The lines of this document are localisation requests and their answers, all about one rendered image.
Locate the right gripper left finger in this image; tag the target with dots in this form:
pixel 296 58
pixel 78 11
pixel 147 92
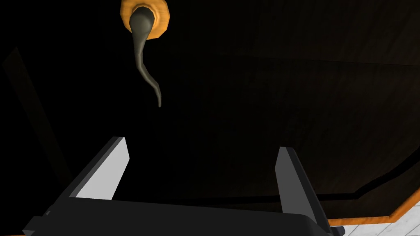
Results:
pixel 105 173

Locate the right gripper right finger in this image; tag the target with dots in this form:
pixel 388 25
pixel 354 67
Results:
pixel 293 183

